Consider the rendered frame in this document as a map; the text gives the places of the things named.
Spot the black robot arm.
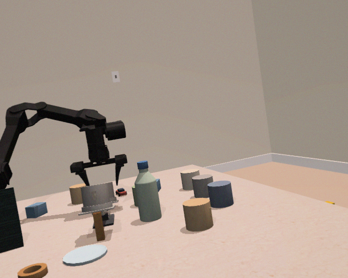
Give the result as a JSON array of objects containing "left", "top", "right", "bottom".
[{"left": 0, "top": 102, "right": 126, "bottom": 190}]

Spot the brown wooden ring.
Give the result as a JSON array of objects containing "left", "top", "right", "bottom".
[{"left": 17, "top": 263, "right": 48, "bottom": 278}]

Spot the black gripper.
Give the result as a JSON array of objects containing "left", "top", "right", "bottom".
[{"left": 70, "top": 142, "right": 128, "bottom": 186}]

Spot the red toy car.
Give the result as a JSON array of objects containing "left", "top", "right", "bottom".
[{"left": 116, "top": 188, "right": 127, "bottom": 196}]

